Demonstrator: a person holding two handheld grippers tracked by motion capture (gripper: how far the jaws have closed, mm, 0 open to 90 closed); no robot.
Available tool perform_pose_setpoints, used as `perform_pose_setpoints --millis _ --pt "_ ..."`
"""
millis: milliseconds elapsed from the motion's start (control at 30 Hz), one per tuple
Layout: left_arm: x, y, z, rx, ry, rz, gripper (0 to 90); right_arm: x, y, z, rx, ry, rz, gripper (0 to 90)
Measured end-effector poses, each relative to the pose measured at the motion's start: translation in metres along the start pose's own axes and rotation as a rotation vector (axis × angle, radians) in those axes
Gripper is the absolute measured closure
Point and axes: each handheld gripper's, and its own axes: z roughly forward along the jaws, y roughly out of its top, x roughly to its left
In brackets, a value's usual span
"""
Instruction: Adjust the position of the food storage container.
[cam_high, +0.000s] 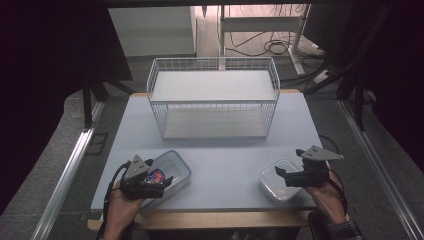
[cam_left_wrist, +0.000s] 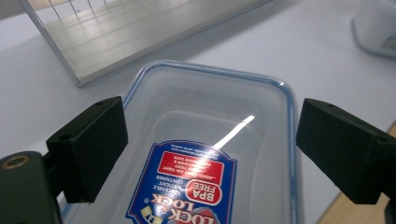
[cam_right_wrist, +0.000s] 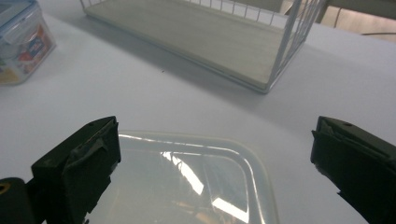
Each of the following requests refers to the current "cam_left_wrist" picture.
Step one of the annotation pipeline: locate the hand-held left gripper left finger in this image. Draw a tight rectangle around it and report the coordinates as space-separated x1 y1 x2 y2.
46 96 129 204

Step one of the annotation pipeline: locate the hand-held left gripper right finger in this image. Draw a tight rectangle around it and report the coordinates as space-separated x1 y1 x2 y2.
295 98 396 205

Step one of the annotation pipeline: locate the white wire shelf rack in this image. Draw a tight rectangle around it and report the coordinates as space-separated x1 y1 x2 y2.
17 0 275 88

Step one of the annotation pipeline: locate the clear plastic container blue label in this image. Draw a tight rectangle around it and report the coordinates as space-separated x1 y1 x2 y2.
60 60 304 224

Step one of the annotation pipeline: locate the white square lidded box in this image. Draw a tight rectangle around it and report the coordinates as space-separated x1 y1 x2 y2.
350 0 396 60

